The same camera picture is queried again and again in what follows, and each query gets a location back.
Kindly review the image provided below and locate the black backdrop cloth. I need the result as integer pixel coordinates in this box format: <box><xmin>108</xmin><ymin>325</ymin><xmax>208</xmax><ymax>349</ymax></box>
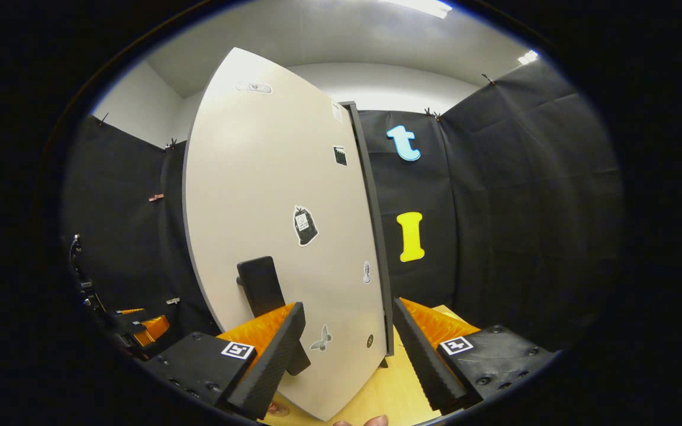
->
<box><xmin>60</xmin><ymin>59</ymin><xmax>625</xmax><ymax>356</ymax></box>

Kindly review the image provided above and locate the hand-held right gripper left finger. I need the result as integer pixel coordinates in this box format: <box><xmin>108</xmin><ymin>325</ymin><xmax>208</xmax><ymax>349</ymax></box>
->
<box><xmin>143</xmin><ymin>302</ymin><xmax>307</xmax><ymax>421</ymax></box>

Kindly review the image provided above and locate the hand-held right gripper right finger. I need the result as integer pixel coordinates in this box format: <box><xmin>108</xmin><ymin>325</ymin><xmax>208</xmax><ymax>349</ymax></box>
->
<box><xmin>393</xmin><ymin>298</ymin><xmax>555</xmax><ymax>415</ymax></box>

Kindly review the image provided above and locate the long ceiling light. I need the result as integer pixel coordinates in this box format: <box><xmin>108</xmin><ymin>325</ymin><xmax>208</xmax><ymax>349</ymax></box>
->
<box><xmin>384</xmin><ymin>0</ymin><xmax>453</xmax><ymax>19</ymax></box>

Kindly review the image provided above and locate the beige cabinet door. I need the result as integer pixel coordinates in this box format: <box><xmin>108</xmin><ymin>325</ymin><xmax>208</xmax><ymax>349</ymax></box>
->
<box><xmin>182</xmin><ymin>47</ymin><xmax>389</xmax><ymax>422</ymax></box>

